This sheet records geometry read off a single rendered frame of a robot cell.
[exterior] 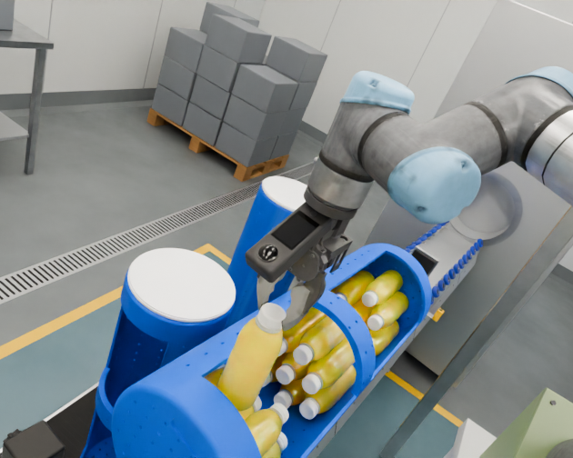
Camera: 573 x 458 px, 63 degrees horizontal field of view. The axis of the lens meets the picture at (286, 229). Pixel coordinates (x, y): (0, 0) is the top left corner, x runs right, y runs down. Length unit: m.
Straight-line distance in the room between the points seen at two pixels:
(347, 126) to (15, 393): 1.94
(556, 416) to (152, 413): 0.66
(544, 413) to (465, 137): 0.59
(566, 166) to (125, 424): 0.72
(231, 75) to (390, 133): 3.74
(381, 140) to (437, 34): 5.14
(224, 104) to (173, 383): 3.65
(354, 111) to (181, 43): 4.04
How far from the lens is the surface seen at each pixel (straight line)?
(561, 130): 0.50
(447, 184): 0.45
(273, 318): 0.67
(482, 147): 0.49
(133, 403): 0.82
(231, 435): 0.73
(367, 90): 0.52
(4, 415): 2.20
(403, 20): 5.72
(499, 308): 1.98
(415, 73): 5.65
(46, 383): 2.29
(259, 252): 0.56
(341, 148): 0.54
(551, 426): 0.96
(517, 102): 0.52
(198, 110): 4.44
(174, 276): 1.23
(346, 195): 0.56
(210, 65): 4.33
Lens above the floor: 1.81
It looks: 28 degrees down
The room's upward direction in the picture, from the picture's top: 24 degrees clockwise
